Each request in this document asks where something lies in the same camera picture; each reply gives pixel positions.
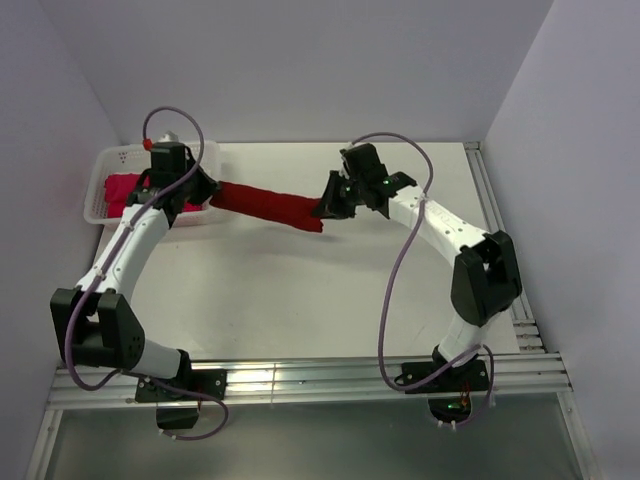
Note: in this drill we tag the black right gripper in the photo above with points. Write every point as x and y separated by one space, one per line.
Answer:
330 206

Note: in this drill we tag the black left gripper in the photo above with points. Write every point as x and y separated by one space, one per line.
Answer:
209 186

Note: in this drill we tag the dark red t shirt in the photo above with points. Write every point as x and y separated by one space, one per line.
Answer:
283 208

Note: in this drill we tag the white perforated plastic basket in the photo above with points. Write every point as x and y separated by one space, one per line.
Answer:
133 159

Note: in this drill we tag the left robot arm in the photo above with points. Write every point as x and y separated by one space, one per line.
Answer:
94 322

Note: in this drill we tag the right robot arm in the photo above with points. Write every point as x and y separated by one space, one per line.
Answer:
485 273

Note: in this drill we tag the pink rolled t shirt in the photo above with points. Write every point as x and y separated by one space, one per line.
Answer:
125 190

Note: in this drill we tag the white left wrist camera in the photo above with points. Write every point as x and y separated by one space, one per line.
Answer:
167 137

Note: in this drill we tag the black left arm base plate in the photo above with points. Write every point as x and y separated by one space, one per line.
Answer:
211 383

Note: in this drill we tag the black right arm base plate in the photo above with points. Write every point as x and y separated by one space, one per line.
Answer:
471 377

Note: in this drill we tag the aluminium frame rail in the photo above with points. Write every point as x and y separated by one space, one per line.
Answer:
322 361

